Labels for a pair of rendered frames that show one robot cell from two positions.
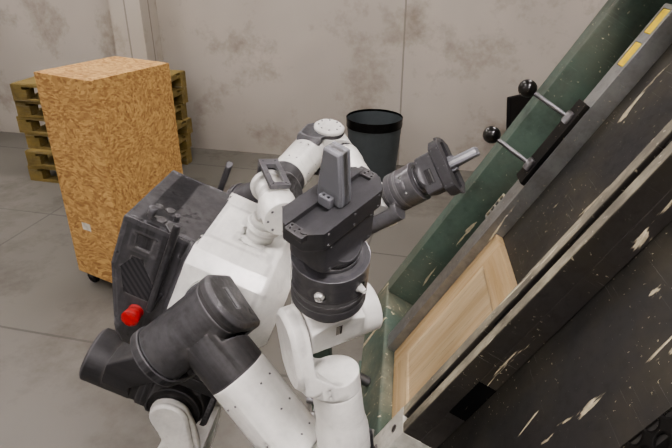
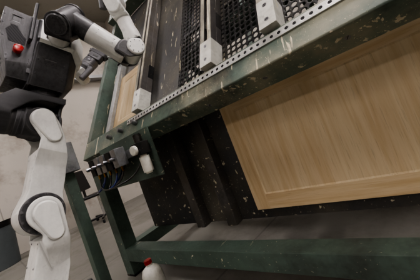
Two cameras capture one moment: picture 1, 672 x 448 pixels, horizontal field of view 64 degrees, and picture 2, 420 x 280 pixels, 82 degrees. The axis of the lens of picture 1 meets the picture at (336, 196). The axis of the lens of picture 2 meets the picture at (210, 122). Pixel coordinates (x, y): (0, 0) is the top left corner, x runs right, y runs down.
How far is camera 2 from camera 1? 1.43 m
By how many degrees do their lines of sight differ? 63
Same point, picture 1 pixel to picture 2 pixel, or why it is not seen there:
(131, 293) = (13, 41)
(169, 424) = (45, 119)
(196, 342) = (74, 12)
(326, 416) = (127, 20)
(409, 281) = (97, 134)
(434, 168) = (95, 53)
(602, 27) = not seen: hidden behind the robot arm
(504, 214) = (120, 72)
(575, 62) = not seen: hidden behind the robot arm
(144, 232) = (16, 14)
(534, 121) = (109, 68)
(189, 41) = not seen: outside the picture
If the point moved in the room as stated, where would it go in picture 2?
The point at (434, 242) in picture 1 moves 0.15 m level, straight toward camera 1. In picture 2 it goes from (99, 114) to (107, 107)
